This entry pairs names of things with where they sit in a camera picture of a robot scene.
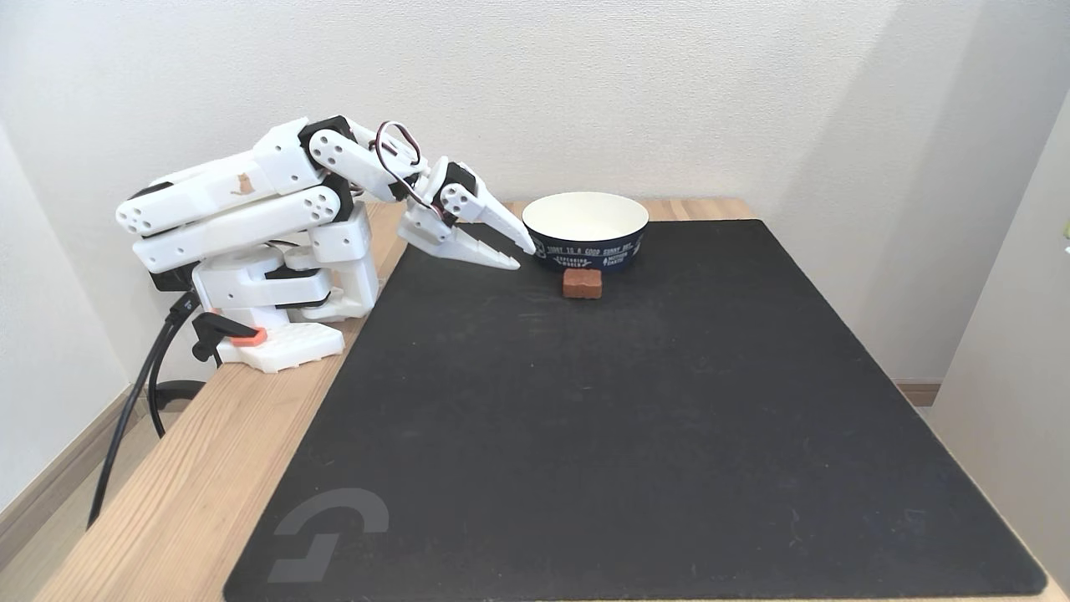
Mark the black power adapter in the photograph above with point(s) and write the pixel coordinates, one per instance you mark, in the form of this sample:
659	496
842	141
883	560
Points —
171	280

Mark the navy paper bowl white inside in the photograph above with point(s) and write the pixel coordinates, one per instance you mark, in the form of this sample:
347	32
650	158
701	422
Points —
585	219

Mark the black desk mat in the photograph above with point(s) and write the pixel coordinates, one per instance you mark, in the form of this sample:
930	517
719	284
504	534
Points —
635	418

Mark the brown block toy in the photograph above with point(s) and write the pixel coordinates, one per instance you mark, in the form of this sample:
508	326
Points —
582	283

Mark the black orange table clamp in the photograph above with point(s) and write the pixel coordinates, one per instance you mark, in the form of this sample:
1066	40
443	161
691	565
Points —
219	330

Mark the wooden baseboard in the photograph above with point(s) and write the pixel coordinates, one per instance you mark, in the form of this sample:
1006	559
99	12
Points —
50	485

